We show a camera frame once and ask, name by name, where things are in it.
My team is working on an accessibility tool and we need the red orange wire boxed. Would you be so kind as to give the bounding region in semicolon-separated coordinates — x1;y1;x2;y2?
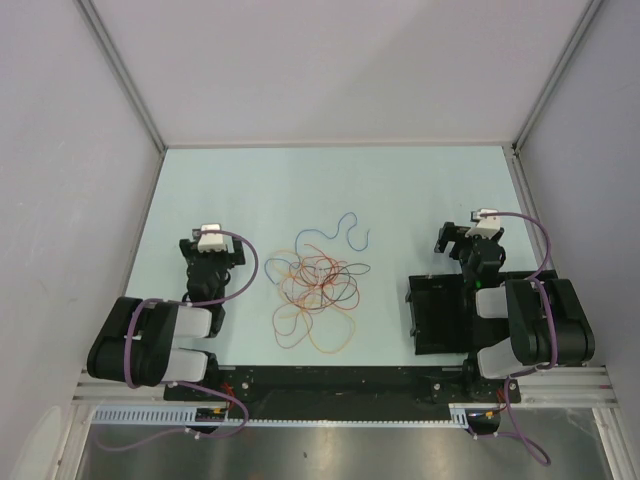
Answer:
279;243;361;314

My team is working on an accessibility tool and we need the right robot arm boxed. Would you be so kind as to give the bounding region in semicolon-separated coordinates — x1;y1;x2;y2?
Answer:
434;222;595;401

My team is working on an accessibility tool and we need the blue wire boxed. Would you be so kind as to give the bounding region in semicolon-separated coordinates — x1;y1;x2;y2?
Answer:
263;211;371;285

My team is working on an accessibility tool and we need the aluminium frame rail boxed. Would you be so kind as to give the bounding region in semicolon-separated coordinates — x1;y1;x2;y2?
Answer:
72;367;618;408

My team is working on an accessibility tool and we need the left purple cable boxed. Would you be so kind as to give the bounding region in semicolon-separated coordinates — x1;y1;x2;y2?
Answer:
93;230;260;454

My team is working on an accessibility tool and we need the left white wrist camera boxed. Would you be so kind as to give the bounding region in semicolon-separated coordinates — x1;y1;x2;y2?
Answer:
192;223;234;253

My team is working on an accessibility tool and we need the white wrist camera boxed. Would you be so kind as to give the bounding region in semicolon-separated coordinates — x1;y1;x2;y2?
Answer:
192;223;234;253
465;208;501;239

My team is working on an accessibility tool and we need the yellow orange wire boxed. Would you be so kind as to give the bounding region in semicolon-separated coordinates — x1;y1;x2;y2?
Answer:
272;248;358;354

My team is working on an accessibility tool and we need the slotted cable duct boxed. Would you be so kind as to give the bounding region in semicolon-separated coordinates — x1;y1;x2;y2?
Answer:
93;405;468;429

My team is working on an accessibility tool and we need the dark brown wire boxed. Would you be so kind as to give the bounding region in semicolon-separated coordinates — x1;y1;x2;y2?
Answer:
319;261;372;308

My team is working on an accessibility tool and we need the black compartment tray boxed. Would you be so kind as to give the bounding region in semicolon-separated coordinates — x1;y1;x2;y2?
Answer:
405;271;552;365

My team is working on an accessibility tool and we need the white wire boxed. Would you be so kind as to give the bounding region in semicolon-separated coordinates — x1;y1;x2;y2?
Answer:
294;257;336;301

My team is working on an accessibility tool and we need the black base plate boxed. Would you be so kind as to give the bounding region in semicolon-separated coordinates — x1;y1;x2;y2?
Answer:
163;363;522;422

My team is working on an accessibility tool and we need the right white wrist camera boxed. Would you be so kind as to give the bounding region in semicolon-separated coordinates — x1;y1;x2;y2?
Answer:
465;208;501;239

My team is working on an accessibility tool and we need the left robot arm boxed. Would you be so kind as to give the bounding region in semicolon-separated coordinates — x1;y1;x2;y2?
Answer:
86;226;246;400

